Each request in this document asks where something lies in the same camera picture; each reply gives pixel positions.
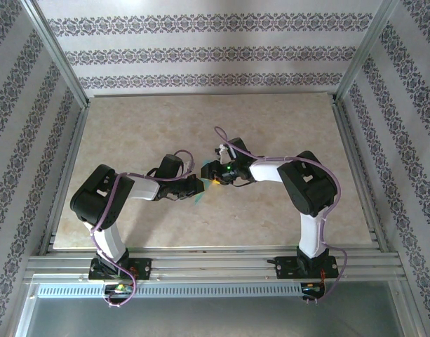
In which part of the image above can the aluminium frame post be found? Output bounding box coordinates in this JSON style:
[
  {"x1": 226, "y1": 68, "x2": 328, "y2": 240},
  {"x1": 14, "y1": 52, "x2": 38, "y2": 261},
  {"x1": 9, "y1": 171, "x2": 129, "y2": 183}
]
[
  {"x1": 20, "y1": 0, "x2": 91, "y2": 110},
  {"x1": 334, "y1": 0, "x2": 401, "y2": 106}
]

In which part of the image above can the teal cloth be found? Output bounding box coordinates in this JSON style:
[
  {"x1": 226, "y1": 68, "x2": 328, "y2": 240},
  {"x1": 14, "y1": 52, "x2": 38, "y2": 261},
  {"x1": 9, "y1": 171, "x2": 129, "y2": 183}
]
[{"x1": 193, "y1": 159, "x2": 217, "y2": 205}]

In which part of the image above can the grey sheet metal panel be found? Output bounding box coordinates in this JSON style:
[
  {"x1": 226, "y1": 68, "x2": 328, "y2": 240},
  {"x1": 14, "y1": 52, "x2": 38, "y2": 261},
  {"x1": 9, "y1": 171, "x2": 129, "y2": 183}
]
[{"x1": 16, "y1": 293, "x2": 424, "y2": 337}]

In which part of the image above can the aluminium cross beam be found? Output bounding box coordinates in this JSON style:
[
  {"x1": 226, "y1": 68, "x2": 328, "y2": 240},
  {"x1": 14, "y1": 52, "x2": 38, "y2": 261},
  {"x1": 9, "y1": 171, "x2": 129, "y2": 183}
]
[{"x1": 25, "y1": 245, "x2": 403, "y2": 284}]

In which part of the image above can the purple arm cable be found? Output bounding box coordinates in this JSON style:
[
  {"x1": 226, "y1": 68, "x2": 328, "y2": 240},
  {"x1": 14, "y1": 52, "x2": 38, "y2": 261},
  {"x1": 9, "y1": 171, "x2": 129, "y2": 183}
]
[
  {"x1": 214, "y1": 126, "x2": 351, "y2": 305},
  {"x1": 90, "y1": 150, "x2": 195, "y2": 310}
]

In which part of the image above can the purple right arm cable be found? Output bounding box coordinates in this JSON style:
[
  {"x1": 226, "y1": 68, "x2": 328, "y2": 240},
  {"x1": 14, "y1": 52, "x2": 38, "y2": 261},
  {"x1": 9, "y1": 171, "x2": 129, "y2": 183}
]
[{"x1": 214, "y1": 126, "x2": 351, "y2": 305}]

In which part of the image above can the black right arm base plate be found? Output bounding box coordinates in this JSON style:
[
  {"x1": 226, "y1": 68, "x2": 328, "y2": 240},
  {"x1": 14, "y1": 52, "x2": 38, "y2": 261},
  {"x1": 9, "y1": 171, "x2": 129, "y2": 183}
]
[{"x1": 267, "y1": 256, "x2": 338, "y2": 280}]

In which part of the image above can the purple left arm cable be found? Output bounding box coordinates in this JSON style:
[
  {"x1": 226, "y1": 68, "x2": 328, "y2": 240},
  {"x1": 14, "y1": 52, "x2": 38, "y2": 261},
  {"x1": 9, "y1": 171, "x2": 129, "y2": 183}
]
[{"x1": 90, "y1": 150, "x2": 195, "y2": 310}]

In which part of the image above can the grey slotted cable duct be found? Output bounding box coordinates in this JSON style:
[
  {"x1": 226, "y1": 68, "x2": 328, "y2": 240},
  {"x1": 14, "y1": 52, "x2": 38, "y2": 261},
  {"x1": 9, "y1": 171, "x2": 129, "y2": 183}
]
[{"x1": 36, "y1": 283, "x2": 304, "y2": 299}]

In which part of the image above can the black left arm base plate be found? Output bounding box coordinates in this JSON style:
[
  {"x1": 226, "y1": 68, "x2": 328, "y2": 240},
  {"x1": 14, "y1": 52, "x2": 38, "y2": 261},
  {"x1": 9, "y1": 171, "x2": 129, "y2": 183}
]
[{"x1": 89, "y1": 258, "x2": 153, "y2": 282}]

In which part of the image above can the thin aluminium edge strip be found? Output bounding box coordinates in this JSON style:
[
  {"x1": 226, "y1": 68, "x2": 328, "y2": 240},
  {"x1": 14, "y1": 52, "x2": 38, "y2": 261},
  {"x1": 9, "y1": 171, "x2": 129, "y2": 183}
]
[{"x1": 90, "y1": 91, "x2": 337, "y2": 98}]

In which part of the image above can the aluminium side rail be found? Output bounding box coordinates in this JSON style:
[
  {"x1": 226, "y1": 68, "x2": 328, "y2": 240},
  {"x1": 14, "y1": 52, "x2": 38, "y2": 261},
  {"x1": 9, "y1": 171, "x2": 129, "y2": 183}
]
[
  {"x1": 330, "y1": 93, "x2": 391, "y2": 253},
  {"x1": 38, "y1": 103, "x2": 91, "y2": 256}
]

